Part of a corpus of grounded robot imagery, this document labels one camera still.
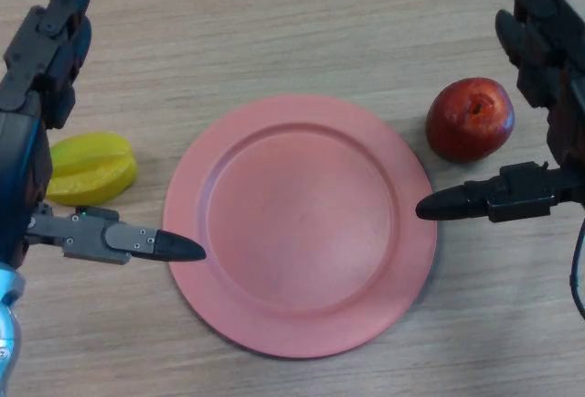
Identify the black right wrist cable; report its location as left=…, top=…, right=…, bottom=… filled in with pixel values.
left=569, top=213, right=585, bottom=320

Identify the yellow starfruit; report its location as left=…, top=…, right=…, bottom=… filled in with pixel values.
left=45, top=131, right=139, bottom=207

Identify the red apple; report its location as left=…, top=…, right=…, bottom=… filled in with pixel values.
left=424, top=77, right=516, bottom=164

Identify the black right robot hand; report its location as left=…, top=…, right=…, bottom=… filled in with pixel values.
left=415, top=0, right=585, bottom=224

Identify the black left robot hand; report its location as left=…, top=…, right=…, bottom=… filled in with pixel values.
left=0, top=0, right=207, bottom=274

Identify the pink round plate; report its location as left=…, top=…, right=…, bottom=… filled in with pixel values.
left=163, top=93, right=439, bottom=360

